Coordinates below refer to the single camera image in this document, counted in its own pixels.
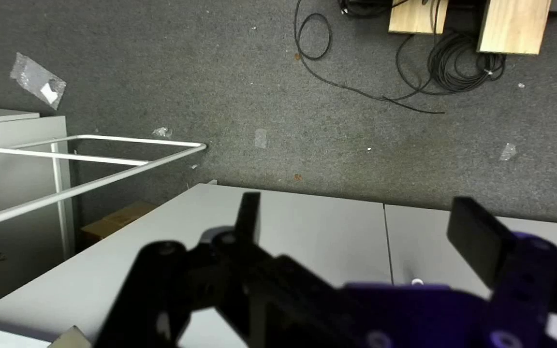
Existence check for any black coiled cable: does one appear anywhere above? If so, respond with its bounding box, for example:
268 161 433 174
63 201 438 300
394 31 508 99

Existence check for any right wooden leg block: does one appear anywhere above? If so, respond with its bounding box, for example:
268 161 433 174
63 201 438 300
477 0 553 56

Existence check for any beige filing cabinet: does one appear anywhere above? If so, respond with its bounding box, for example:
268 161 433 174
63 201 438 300
0 184 557 348

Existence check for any left wooden leg block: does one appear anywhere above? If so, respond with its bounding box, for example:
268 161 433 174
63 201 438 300
388 0 448 35

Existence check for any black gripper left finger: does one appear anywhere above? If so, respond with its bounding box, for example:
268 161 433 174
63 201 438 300
94 193 330 348

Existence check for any black loose cable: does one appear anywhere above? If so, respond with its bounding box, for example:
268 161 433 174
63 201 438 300
291 0 446 116

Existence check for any clear plastic bag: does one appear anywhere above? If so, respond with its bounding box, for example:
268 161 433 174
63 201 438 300
9 52 65 110

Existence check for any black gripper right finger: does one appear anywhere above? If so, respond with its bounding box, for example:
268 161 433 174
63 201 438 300
444 195 557 348

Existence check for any wooden leg block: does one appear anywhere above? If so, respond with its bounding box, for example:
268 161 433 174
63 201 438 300
388 0 448 35
477 0 553 56

